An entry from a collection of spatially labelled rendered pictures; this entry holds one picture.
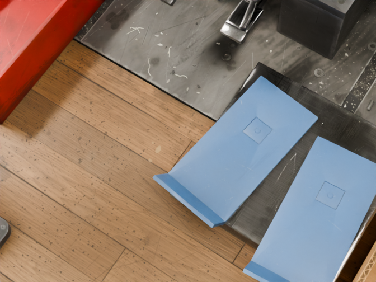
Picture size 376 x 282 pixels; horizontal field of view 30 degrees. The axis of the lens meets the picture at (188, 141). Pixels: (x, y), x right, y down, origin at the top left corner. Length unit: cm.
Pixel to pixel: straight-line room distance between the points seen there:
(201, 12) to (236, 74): 8
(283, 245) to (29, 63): 30
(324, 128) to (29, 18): 33
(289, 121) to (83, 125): 20
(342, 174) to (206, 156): 12
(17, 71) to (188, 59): 17
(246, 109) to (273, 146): 5
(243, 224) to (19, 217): 21
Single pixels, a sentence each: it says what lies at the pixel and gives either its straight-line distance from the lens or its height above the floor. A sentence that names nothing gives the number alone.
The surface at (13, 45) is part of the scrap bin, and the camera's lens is 76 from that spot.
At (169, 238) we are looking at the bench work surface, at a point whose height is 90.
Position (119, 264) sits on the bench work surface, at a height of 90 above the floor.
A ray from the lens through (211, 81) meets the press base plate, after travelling 71.
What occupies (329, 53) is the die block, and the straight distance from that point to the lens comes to 73.
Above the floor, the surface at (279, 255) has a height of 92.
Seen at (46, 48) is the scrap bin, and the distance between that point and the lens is 72.
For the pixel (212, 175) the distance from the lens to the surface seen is 65.
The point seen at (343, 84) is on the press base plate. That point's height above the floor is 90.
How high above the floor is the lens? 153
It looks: 66 degrees down
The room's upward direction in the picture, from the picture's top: 5 degrees counter-clockwise
